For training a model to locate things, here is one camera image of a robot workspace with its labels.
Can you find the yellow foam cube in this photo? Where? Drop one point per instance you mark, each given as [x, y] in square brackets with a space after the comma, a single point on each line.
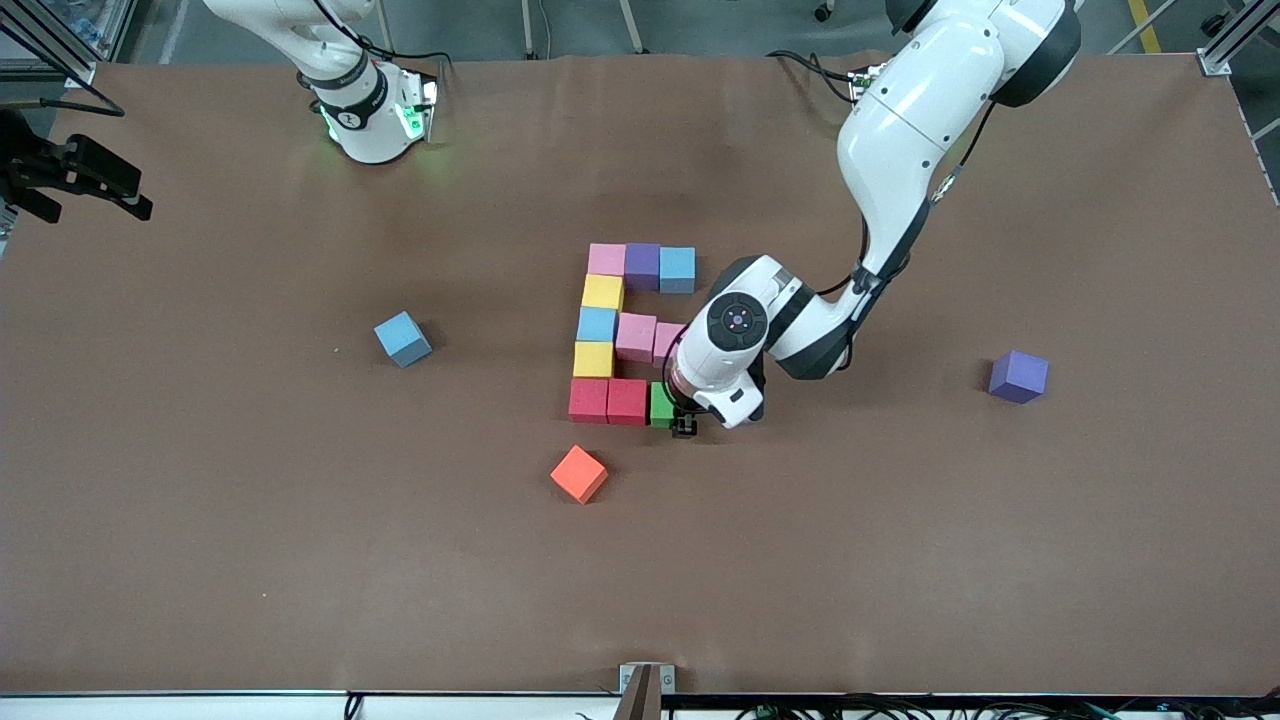
[594, 359]
[603, 292]

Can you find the red foam cube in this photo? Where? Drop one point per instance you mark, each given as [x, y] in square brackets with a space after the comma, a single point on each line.
[627, 401]
[588, 399]

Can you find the brown table mat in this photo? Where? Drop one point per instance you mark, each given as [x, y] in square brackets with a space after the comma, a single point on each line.
[300, 550]

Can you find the aluminium frame post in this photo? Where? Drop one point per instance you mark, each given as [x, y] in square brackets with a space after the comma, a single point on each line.
[1240, 35]
[55, 40]

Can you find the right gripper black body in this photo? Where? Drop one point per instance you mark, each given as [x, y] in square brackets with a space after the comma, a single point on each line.
[32, 165]

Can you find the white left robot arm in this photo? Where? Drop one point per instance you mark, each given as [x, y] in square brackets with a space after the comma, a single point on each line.
[920, 110]

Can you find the grey metal stand leg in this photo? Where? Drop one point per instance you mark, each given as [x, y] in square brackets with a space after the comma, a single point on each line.
[527, 30]
[630, 25]

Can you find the black caster wheel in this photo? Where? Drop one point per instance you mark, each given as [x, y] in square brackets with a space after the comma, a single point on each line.
[825, 10]

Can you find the metal table edge bracket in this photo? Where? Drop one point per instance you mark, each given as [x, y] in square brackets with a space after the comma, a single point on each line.
[645, 690]

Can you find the pink foam cube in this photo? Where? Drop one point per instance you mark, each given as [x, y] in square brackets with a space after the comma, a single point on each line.
[636, 337]
[606, 259]
[668, 342]

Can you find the orange foam cube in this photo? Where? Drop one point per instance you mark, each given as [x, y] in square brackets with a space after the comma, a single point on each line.
[579, 473]

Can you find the white table edge rail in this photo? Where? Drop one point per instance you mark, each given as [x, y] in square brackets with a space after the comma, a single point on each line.
[200, 708]

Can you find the blue foam cube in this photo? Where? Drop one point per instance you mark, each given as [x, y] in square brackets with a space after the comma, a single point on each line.
[402, 338]
[597, 324]
[677, 270]

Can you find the green foam cube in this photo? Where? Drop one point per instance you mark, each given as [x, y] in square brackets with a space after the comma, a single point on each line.
[661, 405]

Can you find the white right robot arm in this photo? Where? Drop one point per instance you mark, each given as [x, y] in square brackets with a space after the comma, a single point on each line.
[350, 80]

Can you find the purple foam cube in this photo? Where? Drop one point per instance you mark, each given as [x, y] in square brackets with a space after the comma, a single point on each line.
[642, 265]
[1018, 376]

